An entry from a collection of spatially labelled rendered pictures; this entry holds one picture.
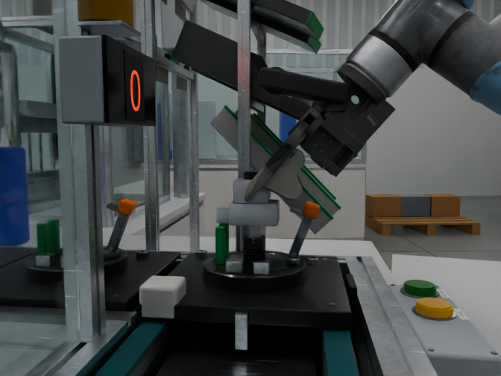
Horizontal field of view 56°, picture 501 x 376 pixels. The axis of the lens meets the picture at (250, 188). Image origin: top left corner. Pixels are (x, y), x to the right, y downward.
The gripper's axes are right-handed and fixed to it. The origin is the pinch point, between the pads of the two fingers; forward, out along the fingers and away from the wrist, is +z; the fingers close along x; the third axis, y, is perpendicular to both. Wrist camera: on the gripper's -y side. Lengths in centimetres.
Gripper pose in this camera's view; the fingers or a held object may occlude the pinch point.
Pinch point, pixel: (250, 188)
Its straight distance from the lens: 62.9
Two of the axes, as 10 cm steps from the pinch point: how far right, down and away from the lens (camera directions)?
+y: 7.5, 6.6, -0.2
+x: 1.2, -1.1, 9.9
